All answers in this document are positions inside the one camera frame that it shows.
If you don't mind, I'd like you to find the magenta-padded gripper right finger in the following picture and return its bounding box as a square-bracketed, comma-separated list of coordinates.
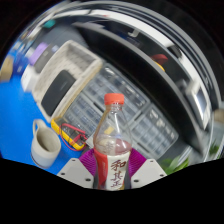
[126, 148, 168, 190]

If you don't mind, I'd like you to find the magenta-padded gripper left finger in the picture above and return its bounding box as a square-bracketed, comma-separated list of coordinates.
[57, 148, 99, 190]

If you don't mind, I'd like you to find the clear bottle with red cap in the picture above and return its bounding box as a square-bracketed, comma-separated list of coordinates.
[93, 92, 133, 191]

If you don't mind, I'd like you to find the grey ceramic mug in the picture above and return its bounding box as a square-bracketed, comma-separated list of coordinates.
[30, 118, 63, 169]

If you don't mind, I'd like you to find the yellow multimeter with red leads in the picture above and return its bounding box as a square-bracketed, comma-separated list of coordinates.
[50, 117, 89, 152]

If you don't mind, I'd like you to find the black rectangular speaker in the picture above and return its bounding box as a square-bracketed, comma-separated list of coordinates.
[40, 69, 77, 117]

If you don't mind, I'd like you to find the small white box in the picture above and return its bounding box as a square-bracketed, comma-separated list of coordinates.
[20, 64, 41, 93]

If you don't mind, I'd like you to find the beige perforated tray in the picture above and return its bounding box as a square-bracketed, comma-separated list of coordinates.
[32, 39, 104, 124]

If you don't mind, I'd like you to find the dark grey box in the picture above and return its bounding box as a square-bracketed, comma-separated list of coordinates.
[34, 44, 59, 74]

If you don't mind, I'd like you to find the purple bag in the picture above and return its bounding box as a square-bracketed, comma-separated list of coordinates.
[28, 42, 49, 66]

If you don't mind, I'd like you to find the small brown cardboard box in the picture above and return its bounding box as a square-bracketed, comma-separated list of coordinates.
[0, 54, 15, 83]

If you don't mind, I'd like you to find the teal holder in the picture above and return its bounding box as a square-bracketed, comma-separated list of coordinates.
[43, 19, 57, 29]

